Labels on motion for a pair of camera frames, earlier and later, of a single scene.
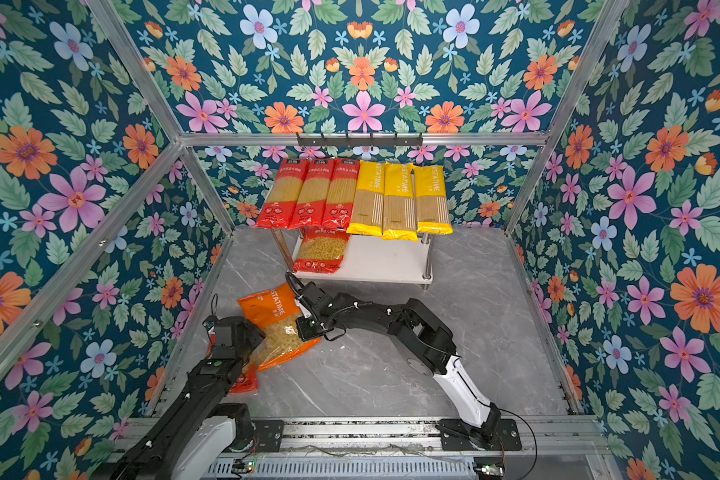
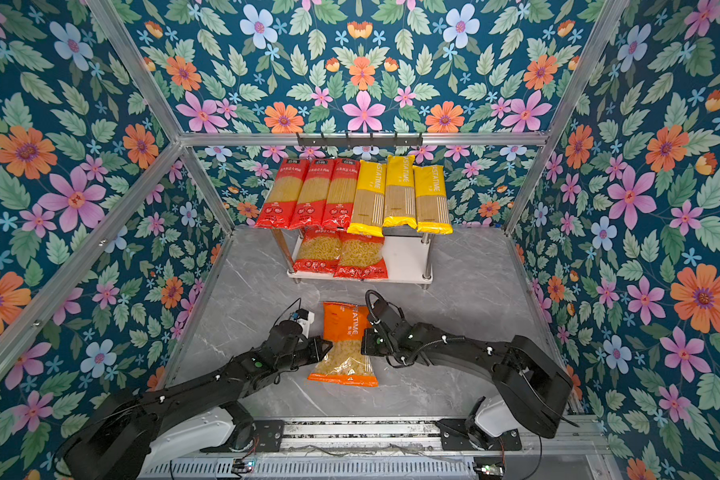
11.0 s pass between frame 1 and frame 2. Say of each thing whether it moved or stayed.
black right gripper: moved
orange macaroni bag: moved
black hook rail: stayed
